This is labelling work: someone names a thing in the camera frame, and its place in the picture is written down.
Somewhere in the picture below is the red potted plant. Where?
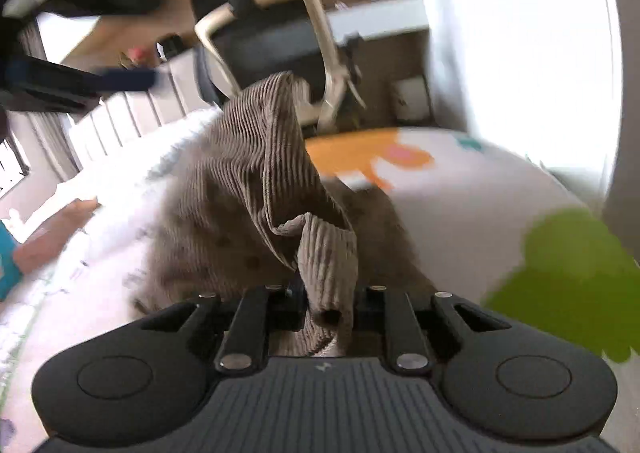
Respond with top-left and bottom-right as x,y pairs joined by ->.
119,46 -> 157,70

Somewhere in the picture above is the black round jar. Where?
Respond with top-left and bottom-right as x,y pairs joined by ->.
155,34 -> 188,61

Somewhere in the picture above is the beige padded bed headboard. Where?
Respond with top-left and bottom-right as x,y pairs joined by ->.
68,49 -> 219,168

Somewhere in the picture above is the white desk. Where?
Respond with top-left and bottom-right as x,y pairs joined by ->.
326,0 -> 428,45

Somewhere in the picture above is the beige black office chair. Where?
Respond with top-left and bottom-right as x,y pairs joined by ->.
191,0 -> 366,137

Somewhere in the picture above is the pink cardboard box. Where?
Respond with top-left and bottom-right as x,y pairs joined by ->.
12,199 -> 101,274

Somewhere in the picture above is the cartoon ruler play mat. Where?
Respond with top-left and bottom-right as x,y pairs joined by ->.
1,128 -> 639,452

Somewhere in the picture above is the white quilted mattress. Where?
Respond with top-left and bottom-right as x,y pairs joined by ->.
17,110 -> 221,265

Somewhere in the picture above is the brown corduroy garment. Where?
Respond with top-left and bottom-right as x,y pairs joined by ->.
131,73 -> 435,357

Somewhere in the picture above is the white bin under desk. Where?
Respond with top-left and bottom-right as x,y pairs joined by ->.
392,75 -> 431,123

